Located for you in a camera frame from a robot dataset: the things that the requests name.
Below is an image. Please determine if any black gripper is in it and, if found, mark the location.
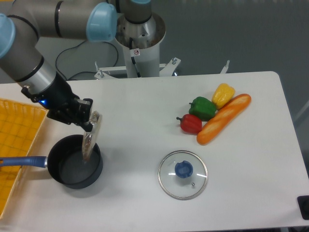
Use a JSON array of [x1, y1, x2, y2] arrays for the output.
[[21, 73, 93, 132]]

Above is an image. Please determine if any plastic toast slice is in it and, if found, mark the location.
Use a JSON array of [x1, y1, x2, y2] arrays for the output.
[[82, 111, 102, 162]]

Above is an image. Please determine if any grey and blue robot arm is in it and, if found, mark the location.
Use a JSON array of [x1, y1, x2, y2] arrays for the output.
[[0, 0, 152, 132]]

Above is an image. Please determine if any yellow woven basket tray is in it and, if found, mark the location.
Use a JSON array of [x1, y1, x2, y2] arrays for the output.
[[0, 98, 48, 218]]

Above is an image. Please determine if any red toy bell pepper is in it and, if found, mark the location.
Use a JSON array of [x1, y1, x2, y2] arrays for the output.
[[176, 114, 202, 134]]

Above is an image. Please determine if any glass lid with blue knob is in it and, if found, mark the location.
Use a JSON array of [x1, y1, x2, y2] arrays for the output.
[[157, 150, 208, 201]]

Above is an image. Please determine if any green toy bell pepper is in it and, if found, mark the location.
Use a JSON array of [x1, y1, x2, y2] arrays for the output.
[[188, 97, 216, 121]]

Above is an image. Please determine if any yellow toy bell pepper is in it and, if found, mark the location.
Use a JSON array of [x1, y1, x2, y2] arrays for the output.
[[211, 83, 235, 110]]

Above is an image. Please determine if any orange toy baguette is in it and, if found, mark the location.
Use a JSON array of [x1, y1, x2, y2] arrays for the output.
[[197, 94, 252, 145]]

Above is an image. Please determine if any black device at table corner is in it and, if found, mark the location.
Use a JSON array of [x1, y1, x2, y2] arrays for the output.
[[297, 195, 309, 220]]

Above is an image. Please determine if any black pot with blue handle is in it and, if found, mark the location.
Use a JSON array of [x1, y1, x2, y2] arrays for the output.
[[0, 134, 103, 189]]

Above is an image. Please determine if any black power cable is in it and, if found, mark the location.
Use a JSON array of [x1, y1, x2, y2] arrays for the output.
[[55, 40, 119, 81]]

